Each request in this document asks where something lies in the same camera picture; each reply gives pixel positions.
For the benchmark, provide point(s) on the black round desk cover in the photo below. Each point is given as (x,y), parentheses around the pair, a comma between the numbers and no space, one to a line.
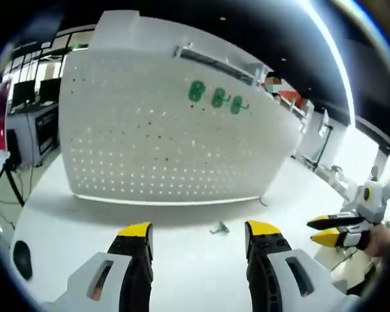
(22,260)

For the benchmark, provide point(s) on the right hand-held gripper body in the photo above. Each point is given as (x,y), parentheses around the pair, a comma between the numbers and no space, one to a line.
(373,203)

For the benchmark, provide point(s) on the grey wall shelf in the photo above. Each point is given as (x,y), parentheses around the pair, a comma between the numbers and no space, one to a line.
(221,61)

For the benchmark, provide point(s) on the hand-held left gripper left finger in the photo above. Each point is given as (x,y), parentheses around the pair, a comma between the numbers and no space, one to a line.
(133,276)

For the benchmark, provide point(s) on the green hook assembly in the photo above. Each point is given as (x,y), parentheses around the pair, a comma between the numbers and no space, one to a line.
(196,91)
(237,105)
(218,98)

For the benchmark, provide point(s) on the black floor stand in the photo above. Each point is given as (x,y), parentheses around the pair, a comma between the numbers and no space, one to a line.
(14,190)

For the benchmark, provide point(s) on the black tripod stand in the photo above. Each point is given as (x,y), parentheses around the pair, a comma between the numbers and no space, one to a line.
(323,146)

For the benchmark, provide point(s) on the black computer monitor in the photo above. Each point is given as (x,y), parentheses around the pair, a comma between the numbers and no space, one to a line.
(49,90)
(23,92)

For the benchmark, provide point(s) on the grey equipment cabinet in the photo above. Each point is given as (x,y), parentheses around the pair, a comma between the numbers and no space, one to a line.
(44,130)

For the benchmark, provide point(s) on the loose metal hook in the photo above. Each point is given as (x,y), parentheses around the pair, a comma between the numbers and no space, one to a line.
(220,228)

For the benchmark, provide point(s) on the white perforated mounting plate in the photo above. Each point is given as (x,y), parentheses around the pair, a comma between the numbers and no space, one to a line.
(149,146)

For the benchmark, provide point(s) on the person's right hand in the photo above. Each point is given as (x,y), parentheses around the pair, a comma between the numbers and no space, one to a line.
(382,240)

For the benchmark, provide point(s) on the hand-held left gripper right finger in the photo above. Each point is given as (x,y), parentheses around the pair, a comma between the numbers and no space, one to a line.
(266,276)

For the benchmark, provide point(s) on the ceiling light strip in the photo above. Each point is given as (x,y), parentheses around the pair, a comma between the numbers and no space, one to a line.
(341,65)

